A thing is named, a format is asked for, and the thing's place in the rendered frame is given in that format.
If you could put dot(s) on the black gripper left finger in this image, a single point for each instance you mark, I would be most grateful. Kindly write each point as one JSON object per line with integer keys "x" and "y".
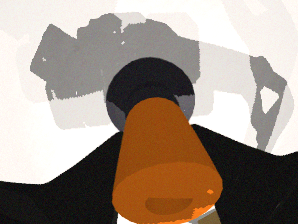
{"x": 81, "y": 195}

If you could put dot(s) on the orange knob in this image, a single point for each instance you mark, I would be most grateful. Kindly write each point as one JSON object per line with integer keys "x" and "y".
{"x": 164, "y": 175}

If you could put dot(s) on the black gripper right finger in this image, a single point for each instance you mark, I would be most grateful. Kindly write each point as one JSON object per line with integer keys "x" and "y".
{"x": 255, "y": 183}

